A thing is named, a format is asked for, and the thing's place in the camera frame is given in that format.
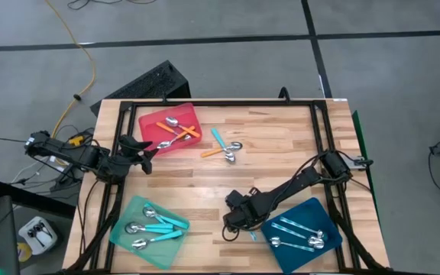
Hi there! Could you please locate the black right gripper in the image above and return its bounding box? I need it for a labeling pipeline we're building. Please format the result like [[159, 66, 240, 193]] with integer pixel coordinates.
[[222, 189, 273, 233]]

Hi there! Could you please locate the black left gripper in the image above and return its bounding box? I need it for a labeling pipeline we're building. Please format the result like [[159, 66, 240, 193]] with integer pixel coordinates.
[[118, 134, 160, 176]]

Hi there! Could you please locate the orange-handled metal spoon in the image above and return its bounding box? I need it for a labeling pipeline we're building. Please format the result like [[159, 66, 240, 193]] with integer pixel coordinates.
[[200, 141, 244, 159], [165, 116, 202, 139], [155, 121, 193, 141], [156, 125, 196, 150]]

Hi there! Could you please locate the pink plastic bin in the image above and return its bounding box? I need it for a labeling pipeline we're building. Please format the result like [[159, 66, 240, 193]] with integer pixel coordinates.
[[137, 102, 204, 156]]

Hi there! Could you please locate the black mesh computer tower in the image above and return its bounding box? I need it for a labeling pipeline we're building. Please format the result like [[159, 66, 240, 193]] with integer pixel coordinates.
[[89, 59, 192, 116]]

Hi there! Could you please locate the dark blue plastic bin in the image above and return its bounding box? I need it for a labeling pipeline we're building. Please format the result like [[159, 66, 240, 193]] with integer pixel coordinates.
[[260, 196, 344, 275]]

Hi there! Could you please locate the translucent teal plastic bin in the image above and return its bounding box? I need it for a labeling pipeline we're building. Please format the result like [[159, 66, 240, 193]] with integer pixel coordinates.
[[108, 195, 191, 270]]

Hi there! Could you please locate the green board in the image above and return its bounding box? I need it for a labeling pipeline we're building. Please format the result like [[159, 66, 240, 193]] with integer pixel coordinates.
[[351, 109, 376, 205]]

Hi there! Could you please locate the white box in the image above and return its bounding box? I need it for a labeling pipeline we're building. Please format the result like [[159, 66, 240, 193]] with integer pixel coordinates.
[[18, 215, 59, 256]]

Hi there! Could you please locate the yellow tape roll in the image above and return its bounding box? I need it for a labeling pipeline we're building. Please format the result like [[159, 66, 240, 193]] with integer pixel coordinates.
[[16, 241, 34, 264]]

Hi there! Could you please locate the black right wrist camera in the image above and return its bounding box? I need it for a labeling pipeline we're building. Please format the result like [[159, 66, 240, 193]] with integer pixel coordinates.
[[225, 189, 245, 210]]

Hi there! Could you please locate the yellow hanging cable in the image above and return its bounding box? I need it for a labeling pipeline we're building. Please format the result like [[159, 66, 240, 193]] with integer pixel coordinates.
[[44, 0, 97, 148]]

